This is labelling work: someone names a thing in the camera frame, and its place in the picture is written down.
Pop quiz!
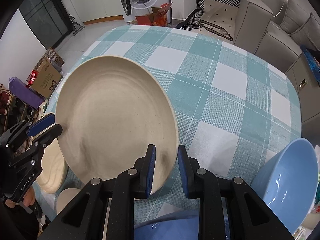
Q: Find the teal checked tablecloth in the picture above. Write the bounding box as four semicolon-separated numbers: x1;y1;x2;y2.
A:
35;25;302;224

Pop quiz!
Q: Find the red cardboard box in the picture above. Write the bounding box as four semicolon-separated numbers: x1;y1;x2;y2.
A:
136;3;172;27

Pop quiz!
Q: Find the grey drawer cabinet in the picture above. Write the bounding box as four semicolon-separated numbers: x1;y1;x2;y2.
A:
286;54;320;145

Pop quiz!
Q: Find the person's left hand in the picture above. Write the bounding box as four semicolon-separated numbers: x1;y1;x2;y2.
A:
5;186;35;208

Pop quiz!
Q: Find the grey sofa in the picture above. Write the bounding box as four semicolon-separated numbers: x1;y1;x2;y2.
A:
233;0;319;73

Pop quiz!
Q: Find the light blue bowl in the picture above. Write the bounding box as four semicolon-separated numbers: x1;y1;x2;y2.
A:
251;138;318;233

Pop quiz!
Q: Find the black patterned chair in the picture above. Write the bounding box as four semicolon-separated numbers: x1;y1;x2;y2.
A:
175;0;241;43

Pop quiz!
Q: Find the purple bag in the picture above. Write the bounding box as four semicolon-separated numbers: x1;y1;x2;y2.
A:
9;77;44;109

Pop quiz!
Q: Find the black glass door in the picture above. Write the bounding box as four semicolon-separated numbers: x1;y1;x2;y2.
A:
19;0;72;49

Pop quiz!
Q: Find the blue plastic bag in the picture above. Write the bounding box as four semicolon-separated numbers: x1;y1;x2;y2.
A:
300;46;320;82

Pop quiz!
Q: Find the brown cardboard box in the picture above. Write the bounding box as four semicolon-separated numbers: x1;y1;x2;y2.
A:
27;60;62;99

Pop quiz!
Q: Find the beige plate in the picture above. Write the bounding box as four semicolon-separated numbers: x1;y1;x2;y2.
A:
55;55;179;192
36;139;68;194
56;188;80;214

